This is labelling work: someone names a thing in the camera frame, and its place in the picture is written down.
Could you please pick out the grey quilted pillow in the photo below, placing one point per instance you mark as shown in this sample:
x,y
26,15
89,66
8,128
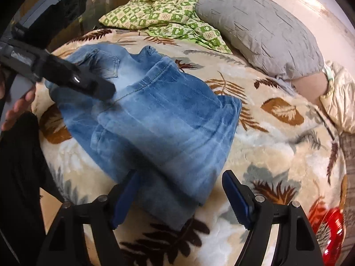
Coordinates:
x,y
268,36

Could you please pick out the cream satin pillow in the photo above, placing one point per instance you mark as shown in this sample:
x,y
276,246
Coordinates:
x,y
338,101

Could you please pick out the black left sleeve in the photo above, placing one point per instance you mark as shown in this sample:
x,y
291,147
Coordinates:
x,y
24,172

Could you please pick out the pink bolster pillow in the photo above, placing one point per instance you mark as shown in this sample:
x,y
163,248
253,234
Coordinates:
x,y
312,87

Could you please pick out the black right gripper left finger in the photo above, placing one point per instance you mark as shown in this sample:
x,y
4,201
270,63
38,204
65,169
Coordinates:
x,y
65,241

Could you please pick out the striped brown bedsheet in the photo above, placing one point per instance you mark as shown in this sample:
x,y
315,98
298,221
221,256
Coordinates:
x,y
347,143

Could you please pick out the blue denim jeans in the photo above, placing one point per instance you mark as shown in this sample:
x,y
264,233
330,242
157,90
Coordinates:
x,y
165,123

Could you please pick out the left hand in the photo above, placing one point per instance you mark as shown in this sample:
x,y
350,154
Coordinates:
x,y
19,107

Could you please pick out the green patterned quilt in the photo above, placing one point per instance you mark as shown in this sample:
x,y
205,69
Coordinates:
x,y
168,19

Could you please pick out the red glass bowl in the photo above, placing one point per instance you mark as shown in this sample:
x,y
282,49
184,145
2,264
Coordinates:
x,y
329,228

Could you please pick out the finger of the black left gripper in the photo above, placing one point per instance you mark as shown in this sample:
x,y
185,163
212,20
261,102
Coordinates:
x,y
65,74

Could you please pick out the beige leaf-print fleece blanket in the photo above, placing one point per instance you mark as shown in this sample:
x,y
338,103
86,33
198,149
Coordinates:
x,y
284,149

